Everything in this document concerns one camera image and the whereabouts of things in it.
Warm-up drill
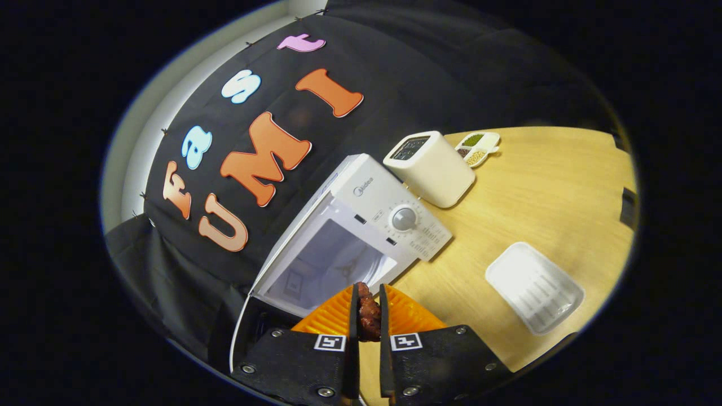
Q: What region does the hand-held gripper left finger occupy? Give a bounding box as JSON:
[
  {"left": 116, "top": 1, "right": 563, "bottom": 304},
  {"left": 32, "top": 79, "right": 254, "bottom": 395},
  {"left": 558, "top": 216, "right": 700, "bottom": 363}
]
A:
[{"left": 231, "top": 283, "right": 362, "bottom": 406}]

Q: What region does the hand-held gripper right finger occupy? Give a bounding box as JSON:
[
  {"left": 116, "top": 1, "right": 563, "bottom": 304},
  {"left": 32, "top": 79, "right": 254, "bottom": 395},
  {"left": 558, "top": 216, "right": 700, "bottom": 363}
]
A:
[{"left": 378, "top": 284, "right": 514, "bottom": 406}]

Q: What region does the brown meat piece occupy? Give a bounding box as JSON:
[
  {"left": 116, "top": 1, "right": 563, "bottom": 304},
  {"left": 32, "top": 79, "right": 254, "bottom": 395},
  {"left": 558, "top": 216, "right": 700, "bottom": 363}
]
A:
[{"left": 357, "top": 282, "right": 382, "bottom": 342}]

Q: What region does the white microwave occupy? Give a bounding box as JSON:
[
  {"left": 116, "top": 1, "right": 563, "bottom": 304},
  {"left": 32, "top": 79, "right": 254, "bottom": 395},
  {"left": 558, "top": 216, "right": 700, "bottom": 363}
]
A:
[{"left": 230, "top": 153, "right": 454, "bottom": 373}]

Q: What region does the white plastic tray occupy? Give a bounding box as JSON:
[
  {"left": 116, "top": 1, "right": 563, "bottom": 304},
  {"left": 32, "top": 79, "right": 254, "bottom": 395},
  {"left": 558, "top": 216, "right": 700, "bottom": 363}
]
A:
[{"left": 485, "top": 242, "right": 585, "bottom": 337}]

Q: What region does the white toaster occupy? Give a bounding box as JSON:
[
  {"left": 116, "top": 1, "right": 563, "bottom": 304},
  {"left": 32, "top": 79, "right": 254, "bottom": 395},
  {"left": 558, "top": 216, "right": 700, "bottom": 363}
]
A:
[{"left": 383, "top": 131, "right": 476, "bottom": 209}]

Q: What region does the divided dish of beans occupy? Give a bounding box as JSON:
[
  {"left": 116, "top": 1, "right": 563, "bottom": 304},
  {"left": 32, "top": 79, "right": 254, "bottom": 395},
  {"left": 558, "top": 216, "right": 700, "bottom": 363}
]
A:
[{"left": 455, "top": 131, "right": 501, "bottom": 169}]

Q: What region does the black table clamp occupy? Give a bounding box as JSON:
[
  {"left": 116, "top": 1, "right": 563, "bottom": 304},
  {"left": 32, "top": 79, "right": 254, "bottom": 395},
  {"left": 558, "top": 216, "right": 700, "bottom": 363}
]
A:
[{"left": 619, "top": 188, "right": 639, "bottom": 229}]

